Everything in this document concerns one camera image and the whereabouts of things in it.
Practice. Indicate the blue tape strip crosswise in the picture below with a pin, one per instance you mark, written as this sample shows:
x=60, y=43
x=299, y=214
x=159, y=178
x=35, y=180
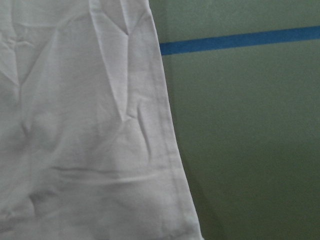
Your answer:
x=241, y=40

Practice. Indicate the pink printed t-shirt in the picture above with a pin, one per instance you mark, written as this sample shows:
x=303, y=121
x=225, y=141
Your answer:
x=87, y=144

